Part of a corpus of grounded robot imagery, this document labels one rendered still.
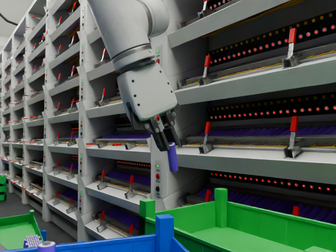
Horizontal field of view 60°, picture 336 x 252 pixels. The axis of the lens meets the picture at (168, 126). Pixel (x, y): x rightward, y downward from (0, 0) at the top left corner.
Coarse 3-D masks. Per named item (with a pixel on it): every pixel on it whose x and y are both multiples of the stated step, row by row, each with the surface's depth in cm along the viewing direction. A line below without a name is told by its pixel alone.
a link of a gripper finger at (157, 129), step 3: (153, 117) 57; (144, 120) 58; (147, 120) 57; (150, 120) 56; (153, 120) 57; (150, 123) 57; (153, 123) 57; (156, 123) 57; (153, 126) 57; (156, 126) 57; (153, 129) 57; (156, 129) 57; (159, 129) 57; (156, 132) 57
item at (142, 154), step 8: (112, 128) 161; (120, 128) 156; (128, 128) 149; (88, 136) 152; (96, 136) 155; (104, 136) 158; (96, 144) 151; (88, 152) 150; (96, 152) 142; (104, 152) 134; (112, 152) 128; (120, 152) 122; (128, 152) 116; (136, 152) 111; (144, 152) 107; (136, 160) 114; (144, 160) 109
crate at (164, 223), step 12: (156, 216) 38; (168, 216) 38; (156, 228) 38; (168, 228) 37; (96, 240) 36; (108, 240) 36; (120, 240) 37; (132, 240) 37; (144, 240) 38; (156, 240) 38; (168, 240) 37
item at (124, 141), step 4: (96, 140) 151; (108, 140) 140; (112, 140) 137; (116, 140) 134; (120, 140) 130; (124, 140) 128; (128, 140) 125; (136, 140) 120; (140, 140) 117; (144, 140) 115; (136, 144) 118
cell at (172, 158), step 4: (172, 144) 58; (172, 148) 58; (168, 152) 59; (172, 152) 59; (168, 156) 59; (172, 156) 59; (176, 156) 60; (168, 160) 60; (172, 160) 59; (176, 160) 60; (172, 164) 60; (176, 164) 60; (172, 168) 60; (176, 168) 61
